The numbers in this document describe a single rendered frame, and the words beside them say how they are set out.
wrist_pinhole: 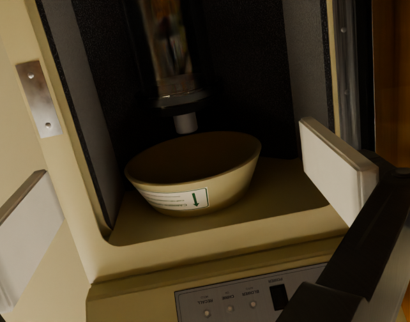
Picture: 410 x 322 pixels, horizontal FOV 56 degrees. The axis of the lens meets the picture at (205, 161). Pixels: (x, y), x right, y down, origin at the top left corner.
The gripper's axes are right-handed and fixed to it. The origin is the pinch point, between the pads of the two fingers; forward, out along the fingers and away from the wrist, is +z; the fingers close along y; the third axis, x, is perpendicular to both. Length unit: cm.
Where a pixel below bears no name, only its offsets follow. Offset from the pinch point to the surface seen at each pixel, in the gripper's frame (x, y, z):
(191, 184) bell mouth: -9.5, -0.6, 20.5
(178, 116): -3.8, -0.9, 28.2
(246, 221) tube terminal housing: -14.6, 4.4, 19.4
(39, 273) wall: -43, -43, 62
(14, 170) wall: -16, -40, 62
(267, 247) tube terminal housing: -18.3, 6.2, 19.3
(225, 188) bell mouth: -11.4, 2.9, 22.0
